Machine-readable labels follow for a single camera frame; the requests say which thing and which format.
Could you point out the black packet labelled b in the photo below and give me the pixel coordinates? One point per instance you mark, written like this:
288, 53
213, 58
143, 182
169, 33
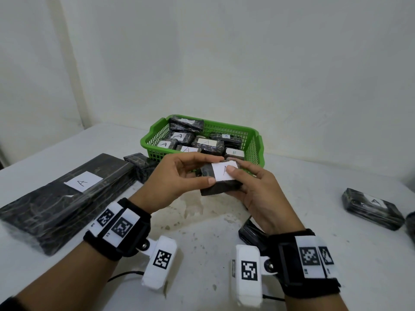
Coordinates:
249, 234
275, 297

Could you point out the person's right forearm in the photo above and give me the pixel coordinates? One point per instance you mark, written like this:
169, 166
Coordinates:
317, 304

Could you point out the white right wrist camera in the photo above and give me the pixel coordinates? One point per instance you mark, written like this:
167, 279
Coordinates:
248, 294

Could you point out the person's left forearm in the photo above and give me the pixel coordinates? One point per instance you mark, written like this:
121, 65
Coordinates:
65, 281

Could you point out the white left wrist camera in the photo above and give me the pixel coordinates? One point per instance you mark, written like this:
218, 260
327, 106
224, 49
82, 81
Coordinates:
159, 275

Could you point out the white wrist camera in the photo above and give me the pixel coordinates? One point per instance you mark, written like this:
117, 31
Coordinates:
159, 275
248, 294

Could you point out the person's right hand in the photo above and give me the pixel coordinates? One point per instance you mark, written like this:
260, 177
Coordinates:
269, 204

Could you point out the long black box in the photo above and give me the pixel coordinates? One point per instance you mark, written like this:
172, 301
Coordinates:
32, 217

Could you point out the black wristband with markers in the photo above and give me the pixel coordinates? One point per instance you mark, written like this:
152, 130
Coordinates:
97, 246
311, 289

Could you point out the black left wristband with markers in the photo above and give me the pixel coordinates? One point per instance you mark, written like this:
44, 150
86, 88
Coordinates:
97, 246

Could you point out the long black packet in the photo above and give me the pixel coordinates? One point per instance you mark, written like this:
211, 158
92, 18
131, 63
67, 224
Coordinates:
235, 142

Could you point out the person's left hand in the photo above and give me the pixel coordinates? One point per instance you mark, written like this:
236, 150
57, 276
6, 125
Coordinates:
162, 187

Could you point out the green plastic mesh basket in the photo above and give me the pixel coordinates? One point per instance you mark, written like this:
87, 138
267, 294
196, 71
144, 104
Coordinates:
254, 148

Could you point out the black packet labelled A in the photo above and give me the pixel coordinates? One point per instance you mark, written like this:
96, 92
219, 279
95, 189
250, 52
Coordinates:
189, 139

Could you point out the black right wristband with markers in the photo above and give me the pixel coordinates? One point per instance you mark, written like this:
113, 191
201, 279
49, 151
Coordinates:
311, 289

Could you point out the small black packet with label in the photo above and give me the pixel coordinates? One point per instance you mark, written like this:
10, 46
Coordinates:
223, 187

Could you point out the small marbled packet labelled A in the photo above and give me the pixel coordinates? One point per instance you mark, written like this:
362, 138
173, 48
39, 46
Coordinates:
186, 148

